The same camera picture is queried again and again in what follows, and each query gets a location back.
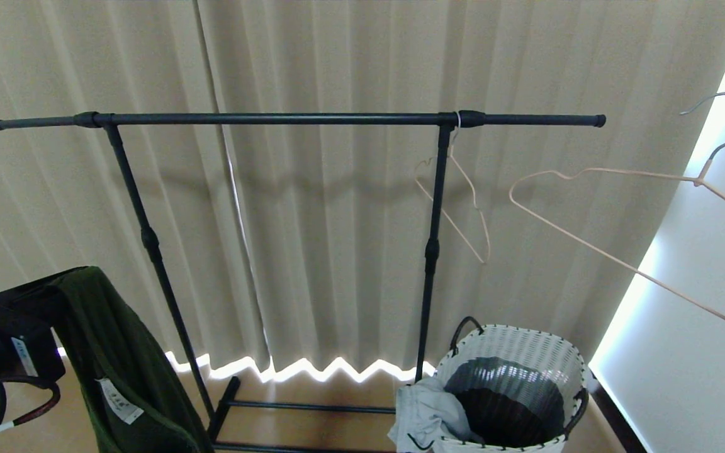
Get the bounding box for green printed t-shirt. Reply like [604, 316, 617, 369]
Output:
[53, 266, 216, 453]

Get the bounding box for pink clothes hanger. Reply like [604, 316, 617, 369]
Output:
[508, 92, 725, 344]
[413, 112, 492, 266]

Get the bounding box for black clothes rack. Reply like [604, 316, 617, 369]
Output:
[0, 110, 607, 453]

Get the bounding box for white laundry basket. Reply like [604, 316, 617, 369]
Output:
[433, 316, 590, 453]

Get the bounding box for pale grey shorts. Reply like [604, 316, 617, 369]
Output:
[388, 376, 484, 453]

